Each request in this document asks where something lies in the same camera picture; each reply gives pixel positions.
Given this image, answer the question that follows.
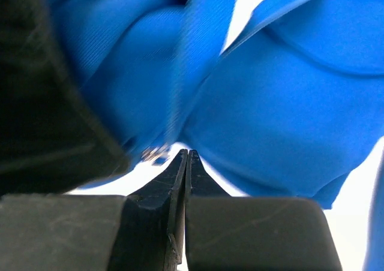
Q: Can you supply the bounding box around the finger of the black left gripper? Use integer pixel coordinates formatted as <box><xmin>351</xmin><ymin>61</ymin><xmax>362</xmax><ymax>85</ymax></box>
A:
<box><xmin>1</xmin><ymin>0</ymin><xmax>130</xmax><ymax>194</ymax></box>

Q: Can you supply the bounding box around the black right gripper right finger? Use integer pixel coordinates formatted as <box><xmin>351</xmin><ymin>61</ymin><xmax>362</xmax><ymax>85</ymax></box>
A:
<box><xmin>185</xmin><ymin>150</ymin><xmax>342</xmax><ymax>270</ymax></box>

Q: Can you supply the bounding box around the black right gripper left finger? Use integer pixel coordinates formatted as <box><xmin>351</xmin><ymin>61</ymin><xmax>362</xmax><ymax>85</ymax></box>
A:
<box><xmin>1</xmin><ymin>149</ymin><xmax>188</xmax><ymax>270</ymax></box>

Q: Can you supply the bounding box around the blue jacket white lining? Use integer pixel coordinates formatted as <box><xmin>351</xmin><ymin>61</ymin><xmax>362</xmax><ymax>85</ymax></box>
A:
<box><xmin>43</xmin><ymin>0</ymin><xmax>384</xmax><ymax>271</ymax></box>

